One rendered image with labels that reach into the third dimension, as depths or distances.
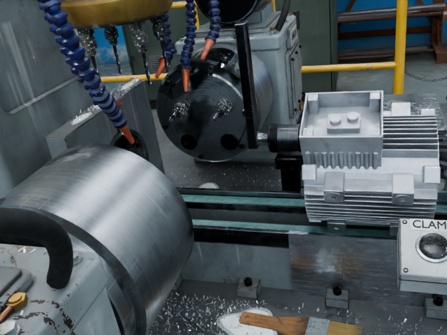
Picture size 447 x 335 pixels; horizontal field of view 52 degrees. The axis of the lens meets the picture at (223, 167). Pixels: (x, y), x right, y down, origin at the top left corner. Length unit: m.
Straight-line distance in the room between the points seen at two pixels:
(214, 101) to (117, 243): 0.58
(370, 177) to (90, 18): 0.49
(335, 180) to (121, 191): 0.34
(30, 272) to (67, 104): 0.59
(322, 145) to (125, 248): 0.34
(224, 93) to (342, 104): 0.33
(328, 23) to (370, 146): 3.19
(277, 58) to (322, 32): 2.68
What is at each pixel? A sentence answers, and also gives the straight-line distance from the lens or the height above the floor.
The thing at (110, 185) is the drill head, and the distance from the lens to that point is 0.57.
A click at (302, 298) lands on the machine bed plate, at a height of 0.80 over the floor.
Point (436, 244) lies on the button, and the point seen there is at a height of 1.07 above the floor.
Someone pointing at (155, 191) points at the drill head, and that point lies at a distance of 0.60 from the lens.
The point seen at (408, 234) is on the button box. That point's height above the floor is 1.07.
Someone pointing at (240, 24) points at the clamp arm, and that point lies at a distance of 0.88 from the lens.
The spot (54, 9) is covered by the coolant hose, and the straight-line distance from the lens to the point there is 0.61.
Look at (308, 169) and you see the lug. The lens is 0.73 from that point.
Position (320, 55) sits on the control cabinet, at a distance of 3.92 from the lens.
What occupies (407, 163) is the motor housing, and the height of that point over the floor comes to 1.05.
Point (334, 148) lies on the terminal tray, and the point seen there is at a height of 1.09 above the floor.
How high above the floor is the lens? 1.39
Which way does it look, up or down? 26 degrees down
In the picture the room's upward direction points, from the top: 8 degrees counter-clockwise
